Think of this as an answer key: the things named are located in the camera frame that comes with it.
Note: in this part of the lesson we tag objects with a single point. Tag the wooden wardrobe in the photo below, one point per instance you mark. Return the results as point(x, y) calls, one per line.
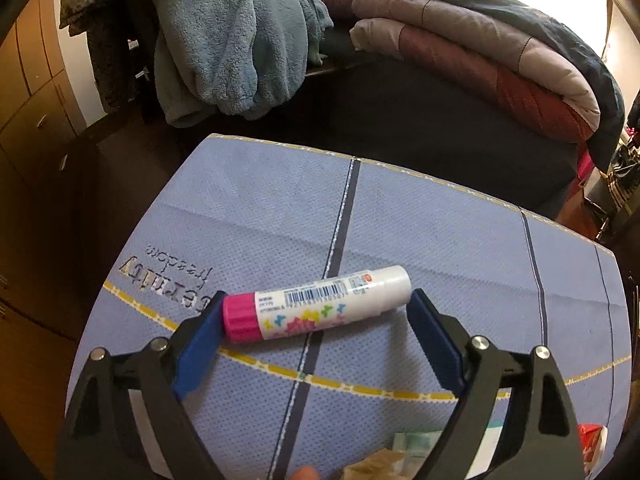
point(35, 110)

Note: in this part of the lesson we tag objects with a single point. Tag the folded pink maroon quilt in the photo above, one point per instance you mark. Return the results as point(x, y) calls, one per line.
point(450, 40)

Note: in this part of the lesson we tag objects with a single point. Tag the grey fleece blanket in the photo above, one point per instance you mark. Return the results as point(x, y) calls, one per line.
point(95, 20)

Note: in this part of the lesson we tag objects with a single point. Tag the brown crumpled wrapper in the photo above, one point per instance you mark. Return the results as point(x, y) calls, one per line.
point(372, 466)

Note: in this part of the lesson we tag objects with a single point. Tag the pink white glue stick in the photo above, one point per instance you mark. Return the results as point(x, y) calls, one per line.
point(320, 305)

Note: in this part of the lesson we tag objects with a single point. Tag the red white carton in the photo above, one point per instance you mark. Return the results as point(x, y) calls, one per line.
point(592, 442)

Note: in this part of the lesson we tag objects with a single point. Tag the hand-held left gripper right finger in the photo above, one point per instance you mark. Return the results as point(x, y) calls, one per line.
point(437, 345)

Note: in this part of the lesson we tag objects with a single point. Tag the blue striped tablecloth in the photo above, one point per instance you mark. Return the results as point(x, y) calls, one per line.
point(250, 220)

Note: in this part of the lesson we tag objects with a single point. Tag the person's left hand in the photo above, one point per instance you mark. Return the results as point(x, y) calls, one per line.
point(305, 474)

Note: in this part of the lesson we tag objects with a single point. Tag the white green tissue packet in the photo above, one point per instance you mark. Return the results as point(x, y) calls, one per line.
point(415, 445)

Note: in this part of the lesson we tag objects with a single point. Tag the dark bed base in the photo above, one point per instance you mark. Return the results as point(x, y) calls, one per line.
point(425, 125)

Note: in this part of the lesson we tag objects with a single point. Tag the light blue fleece blanket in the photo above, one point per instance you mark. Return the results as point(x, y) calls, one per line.
point(230, 40)

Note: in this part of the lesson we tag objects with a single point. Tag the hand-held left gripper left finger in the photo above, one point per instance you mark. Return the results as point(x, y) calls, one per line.
point(197, 355)

